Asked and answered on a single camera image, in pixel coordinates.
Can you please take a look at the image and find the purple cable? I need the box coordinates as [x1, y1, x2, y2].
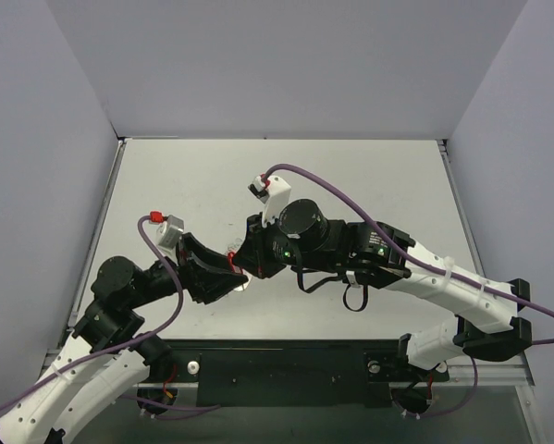
[262, 164, 554, 420]
[0, 215, 185, 422]

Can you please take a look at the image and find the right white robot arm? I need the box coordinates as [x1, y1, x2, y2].
[233, 199, 532, 378]

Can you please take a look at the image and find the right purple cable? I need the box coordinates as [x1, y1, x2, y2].
[262, 164, 554, 420]

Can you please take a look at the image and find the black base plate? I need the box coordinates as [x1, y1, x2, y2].
[137, 339, 449, 408]

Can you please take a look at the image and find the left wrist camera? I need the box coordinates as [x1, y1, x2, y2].
[155, 215, 185, 255]

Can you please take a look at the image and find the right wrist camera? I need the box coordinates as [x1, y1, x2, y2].
[249, 175, 291, 228]

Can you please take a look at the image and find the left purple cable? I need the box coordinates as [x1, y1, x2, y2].
[0, 215, 185, 422]

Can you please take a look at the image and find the red key tag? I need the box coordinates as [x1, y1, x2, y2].
[227, 252, 241, 274]

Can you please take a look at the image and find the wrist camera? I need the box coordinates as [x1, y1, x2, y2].
[249, 175, 291, 228]
[155, 215, 185, 255]

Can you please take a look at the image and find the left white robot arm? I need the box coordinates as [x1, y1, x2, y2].
[0, 237, 249, 443]

